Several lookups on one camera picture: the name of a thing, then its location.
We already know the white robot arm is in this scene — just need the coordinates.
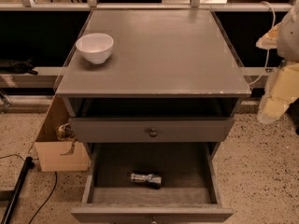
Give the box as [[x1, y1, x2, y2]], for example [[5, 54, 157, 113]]
[[256, 1, 299, 124]]

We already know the round metal drawer knob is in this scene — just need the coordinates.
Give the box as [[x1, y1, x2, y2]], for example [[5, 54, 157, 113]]
[[149, 128, 157, 137]]

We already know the black object on ledge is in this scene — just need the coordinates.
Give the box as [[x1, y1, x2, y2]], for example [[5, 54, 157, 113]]
[[0, 59, 38, 76]]

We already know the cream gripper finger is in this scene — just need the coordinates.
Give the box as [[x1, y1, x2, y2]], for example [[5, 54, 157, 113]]
[[257, 62, 299, 124], [256, 23, 281, 49]]

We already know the closed grey top drawer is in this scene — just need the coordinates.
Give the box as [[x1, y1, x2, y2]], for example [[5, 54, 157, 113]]
[[69, 118, 235, 143]]

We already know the crumpled brown paper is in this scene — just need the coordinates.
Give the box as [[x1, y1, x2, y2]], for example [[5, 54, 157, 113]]
[[56, 123, 76, 141]]

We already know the black metal bar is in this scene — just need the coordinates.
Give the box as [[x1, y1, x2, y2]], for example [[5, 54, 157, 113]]
[[0, 157, 35, 224]]

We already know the white ceramic bowl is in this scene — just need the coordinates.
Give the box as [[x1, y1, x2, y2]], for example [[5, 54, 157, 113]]
[[76, 33, 114, 64]]

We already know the white hanging cable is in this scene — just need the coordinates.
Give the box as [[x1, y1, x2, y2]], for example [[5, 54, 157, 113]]
[[248, 0, 278, 88]]

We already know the open grey middle drawer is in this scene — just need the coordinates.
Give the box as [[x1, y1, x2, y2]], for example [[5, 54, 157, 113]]
[[71, 143, 234, 224]]

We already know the cardboard box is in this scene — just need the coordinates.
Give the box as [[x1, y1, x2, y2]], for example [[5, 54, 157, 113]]
[[35, 97, 90, 172]]

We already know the black floor cable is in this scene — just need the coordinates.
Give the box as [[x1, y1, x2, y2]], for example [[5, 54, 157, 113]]
[[0, 153, 59, 224]]

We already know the silver redbull can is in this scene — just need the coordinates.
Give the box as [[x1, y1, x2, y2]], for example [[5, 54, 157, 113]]
[[130, 173, 162, 189]]

